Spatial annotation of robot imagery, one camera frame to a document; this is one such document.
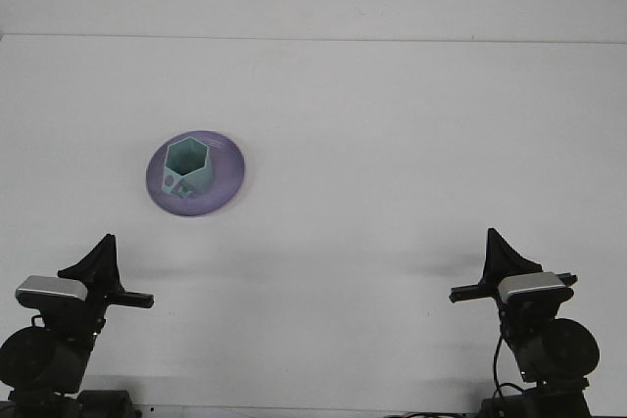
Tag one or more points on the pale purple round plate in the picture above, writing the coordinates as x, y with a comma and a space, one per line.
225, 178

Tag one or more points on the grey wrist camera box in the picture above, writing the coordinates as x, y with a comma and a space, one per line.
529, 283
49, 287

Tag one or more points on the pale blue hexagonal cup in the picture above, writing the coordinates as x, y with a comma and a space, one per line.
186, 158

